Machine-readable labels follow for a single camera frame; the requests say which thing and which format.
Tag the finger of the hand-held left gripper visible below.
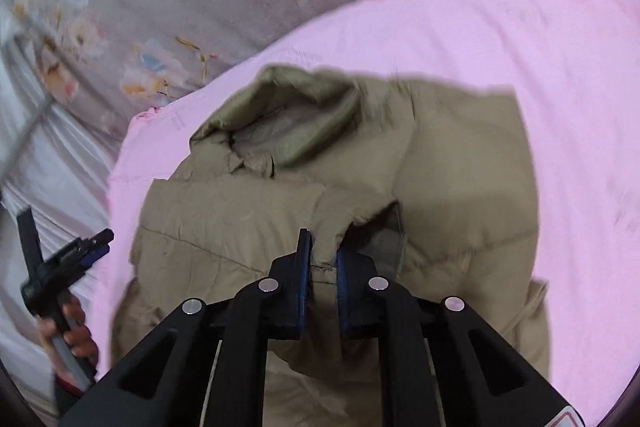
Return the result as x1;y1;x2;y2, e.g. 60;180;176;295
16;207;42;278
50;228;115;270

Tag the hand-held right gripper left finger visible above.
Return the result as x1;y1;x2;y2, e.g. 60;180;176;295
60;228;315;427

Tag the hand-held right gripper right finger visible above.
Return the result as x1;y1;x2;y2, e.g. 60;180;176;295
336;247;586;427

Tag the olive quilted jacket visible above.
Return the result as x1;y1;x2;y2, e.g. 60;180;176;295
111;66;551;427

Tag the person's left hand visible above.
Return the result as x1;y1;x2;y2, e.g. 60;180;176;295
39;294;99;370

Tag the white curtain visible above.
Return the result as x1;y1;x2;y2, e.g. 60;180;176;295
0;22;126;413

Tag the pink bed sheet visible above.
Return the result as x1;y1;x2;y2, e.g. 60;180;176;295
92;0;640;427

